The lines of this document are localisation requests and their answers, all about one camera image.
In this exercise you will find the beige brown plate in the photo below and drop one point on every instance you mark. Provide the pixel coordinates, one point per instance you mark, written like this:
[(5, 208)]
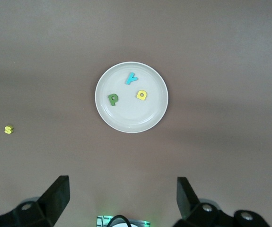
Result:
[(131, 116)]

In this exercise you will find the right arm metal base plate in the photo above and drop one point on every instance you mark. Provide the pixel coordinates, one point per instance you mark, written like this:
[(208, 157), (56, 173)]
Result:
[(100, 221)]

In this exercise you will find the brown table cover sheet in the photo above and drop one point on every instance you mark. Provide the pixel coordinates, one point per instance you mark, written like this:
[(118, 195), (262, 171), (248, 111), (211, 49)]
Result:
[(135, 35)]

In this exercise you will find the green letter b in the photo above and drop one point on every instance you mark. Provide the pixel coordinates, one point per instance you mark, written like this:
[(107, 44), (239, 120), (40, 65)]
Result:
[(112, 102)]

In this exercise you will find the yellow letter a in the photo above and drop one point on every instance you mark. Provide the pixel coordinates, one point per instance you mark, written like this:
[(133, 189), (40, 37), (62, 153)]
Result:
[(141, 97)]

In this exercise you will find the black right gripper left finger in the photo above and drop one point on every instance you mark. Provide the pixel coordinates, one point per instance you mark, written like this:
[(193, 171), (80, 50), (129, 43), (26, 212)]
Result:
[(48, 208)]

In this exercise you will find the yellow letter s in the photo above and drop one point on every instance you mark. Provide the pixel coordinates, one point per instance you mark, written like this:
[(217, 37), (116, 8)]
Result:
[(8, 129)]

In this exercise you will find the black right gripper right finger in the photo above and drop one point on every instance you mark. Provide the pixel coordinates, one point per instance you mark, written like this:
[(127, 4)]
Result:
[(190, 210)]

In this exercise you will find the teal letter y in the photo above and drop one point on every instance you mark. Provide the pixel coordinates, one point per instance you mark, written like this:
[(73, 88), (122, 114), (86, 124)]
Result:
[(129, 80)]

